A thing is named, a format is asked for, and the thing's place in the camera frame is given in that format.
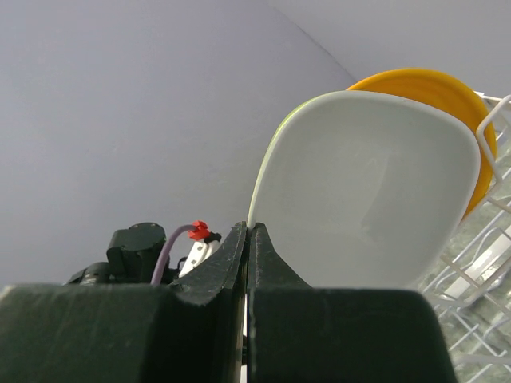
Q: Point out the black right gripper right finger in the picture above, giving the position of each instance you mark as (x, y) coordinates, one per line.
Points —
(298, 333)

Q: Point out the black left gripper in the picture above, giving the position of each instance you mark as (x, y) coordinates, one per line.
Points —
(137, 254)

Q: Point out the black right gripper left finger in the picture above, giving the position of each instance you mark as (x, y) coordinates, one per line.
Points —
(187, 331)

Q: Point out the white square bowl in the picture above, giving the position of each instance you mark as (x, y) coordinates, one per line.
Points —
(361, 189)

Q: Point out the orange bowl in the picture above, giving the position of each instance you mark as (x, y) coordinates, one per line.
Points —
(444, 92)

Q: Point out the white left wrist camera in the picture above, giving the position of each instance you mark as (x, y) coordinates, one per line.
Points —
(205, 243)

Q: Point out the white wire dish rack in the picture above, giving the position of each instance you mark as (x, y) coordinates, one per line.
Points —
(469, 287)

